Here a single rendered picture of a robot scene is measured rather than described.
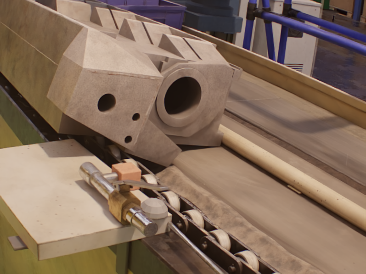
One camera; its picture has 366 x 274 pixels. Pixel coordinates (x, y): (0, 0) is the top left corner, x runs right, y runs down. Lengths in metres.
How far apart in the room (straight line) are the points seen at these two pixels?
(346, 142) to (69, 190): 0.76
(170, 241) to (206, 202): 0.19
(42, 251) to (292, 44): 2.61
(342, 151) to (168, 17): 1.00
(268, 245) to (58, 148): 0.39
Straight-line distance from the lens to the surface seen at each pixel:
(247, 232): 0.90
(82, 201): 0.82
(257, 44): 3.16
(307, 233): 0.92
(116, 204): 0.76
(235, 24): 2.85
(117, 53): 0.95
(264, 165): 1.11
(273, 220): 0.95
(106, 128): 0.94
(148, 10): 2.04
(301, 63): 3.26
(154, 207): 0.79
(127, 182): 0.74
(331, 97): 1.60
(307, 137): 1.36
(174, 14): 2.11
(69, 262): 1.09
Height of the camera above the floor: 1.18
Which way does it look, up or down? 19 degrees down
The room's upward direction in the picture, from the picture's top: 8 degrees clockwise
